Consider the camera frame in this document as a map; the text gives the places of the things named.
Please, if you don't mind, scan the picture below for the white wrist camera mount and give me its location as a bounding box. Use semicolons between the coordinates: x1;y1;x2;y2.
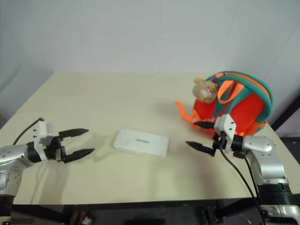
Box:
214;114;238;151
33;121;54;162

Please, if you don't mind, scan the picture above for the black table frame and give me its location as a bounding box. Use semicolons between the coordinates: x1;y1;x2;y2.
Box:
10;198;261;225

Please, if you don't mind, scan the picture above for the orange and green backpack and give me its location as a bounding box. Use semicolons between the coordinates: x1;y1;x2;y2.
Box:
176;71;275;137

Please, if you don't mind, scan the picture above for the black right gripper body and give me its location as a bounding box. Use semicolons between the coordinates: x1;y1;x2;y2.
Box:
210;131;227;157

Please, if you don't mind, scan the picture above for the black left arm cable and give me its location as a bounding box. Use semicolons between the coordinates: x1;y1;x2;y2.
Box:
13;118;45;145

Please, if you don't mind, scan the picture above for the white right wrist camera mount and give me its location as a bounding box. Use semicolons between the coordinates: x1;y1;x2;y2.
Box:
214;114;238;151

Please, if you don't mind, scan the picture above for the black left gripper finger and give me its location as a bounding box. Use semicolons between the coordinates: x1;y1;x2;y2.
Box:
63;148;95;164
58;128;90;141

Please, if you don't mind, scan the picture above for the beige plush toy pendant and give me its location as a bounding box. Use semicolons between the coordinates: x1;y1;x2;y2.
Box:
192;77;218;104

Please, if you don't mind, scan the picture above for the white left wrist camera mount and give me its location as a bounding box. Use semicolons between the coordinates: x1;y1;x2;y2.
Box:
33;121;54;162

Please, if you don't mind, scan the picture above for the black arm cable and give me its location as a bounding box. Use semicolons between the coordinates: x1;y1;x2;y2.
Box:
235;153;260;197
13;118;45;145
219;138;267;225

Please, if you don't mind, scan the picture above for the white rectangular case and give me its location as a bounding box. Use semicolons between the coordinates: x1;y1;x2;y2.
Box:
112;128;170;160

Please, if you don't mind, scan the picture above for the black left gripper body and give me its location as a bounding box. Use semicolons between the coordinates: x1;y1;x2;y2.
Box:
45;135;67;163

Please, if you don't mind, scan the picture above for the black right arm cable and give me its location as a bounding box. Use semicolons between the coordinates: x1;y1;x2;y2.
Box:
235;153;260;197
219;138;267;225

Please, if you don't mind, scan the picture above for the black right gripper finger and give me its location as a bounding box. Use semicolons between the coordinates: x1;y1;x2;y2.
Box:
185;141;216;157
194;120;216;130

